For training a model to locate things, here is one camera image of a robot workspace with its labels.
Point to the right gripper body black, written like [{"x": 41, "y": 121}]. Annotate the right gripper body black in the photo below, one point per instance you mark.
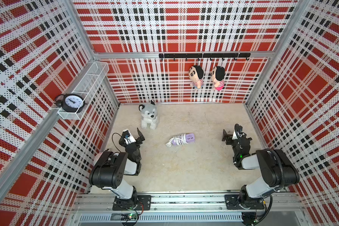
[{"x": 237, "y": 140}]

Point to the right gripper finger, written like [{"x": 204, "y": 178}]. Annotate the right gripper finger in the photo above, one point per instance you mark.
[
  {"x": 224, "y": 136},
  {"x": 238, "y": 130}
]

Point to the purple power strip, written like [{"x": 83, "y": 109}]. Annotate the purple power strip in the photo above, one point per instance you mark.
[{"x": 182, "y": 139}]

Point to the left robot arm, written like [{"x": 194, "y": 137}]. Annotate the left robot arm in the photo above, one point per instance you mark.
[{"x": 110, "y": 168}]

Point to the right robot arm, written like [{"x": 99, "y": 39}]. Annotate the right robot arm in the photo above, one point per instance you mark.
[{"x": 277, "y": 171}]

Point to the grey husky plush toy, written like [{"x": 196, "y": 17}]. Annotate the grey husky plush toy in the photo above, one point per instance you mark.
[{"x": 149, "y": 115}]

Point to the doll with pink shorts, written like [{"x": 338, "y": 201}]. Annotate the doll with pink shorts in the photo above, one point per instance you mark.
[{"x": 217, "y": 77}]

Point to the doll with blue shorts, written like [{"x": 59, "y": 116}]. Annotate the doll with blue shorts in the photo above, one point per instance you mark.
[{"x": 196, "y": 74}]

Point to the black alarm clock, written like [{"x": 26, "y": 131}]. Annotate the black alarm clock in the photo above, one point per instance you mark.
[{"x": 71, "y": 103}]

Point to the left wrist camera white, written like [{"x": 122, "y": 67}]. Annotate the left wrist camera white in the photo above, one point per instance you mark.
[{"x": 128, "y": 137}]

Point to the black hook rail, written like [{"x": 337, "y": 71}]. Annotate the black hook rail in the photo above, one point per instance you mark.
[{"x": 204, "y": 55}]

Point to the white wire basket shelf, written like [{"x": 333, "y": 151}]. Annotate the white wire basket shelf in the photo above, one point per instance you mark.
[{"x": 89, "y": 83}]

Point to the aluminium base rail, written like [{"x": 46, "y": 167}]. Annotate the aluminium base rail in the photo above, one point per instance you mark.
[{"x": 189, "y": 208}]

